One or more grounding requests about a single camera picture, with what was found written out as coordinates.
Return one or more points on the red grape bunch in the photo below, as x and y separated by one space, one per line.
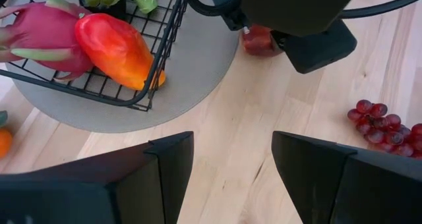
389 131

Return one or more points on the pink dragon fruit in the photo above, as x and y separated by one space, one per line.
43 33

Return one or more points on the red orange mango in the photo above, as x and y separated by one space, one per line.
118 49

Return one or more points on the red apple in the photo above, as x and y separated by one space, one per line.
258 43

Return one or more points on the tangerine cluster with leaves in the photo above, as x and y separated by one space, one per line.
4 141

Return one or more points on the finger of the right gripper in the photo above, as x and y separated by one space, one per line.
316 49
235 19

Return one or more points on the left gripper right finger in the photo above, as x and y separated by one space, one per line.
356 187

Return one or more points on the round grey mat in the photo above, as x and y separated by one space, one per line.
198 59

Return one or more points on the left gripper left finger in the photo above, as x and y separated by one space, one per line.
115 184

